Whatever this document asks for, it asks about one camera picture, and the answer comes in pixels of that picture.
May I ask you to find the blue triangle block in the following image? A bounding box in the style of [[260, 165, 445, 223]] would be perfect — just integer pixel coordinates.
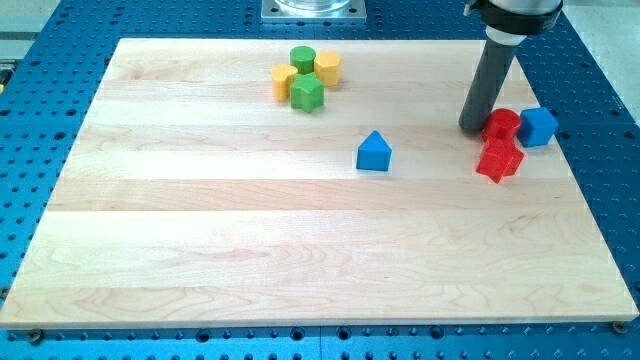
[[356, 130, 392, 172]]

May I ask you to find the green star block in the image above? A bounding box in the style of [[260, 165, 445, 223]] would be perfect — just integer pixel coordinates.
[[290, 72, 324, 113]]

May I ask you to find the red star block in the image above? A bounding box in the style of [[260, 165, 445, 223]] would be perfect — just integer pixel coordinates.
[[476, 137, 525, 183]]

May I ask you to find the wooden board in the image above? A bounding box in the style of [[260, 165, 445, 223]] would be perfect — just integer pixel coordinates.
[[1, 38, 638, 329]]

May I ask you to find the yellow heart block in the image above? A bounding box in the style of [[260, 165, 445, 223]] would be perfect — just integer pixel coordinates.
[[271, 64, 298, 102]]

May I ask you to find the yellow hexagon block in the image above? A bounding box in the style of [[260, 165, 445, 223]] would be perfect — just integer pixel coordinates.
[[314, 51, 342, 87]]

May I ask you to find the green cylinder block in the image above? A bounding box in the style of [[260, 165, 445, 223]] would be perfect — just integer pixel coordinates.
[[289, 46, 316, 74]]

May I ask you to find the red cylinder block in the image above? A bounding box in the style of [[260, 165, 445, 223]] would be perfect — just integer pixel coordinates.
[[481, 108, 521, 141]]

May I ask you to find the blue cube block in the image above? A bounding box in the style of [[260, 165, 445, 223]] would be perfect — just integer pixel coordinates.
[[517, 107, 559, 147]]

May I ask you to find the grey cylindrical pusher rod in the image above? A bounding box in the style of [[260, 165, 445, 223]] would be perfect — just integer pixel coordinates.
[[458, 26, 526, 135]]

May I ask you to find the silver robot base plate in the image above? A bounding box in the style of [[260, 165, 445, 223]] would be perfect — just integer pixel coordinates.
[[260, 0, 367, 23]]

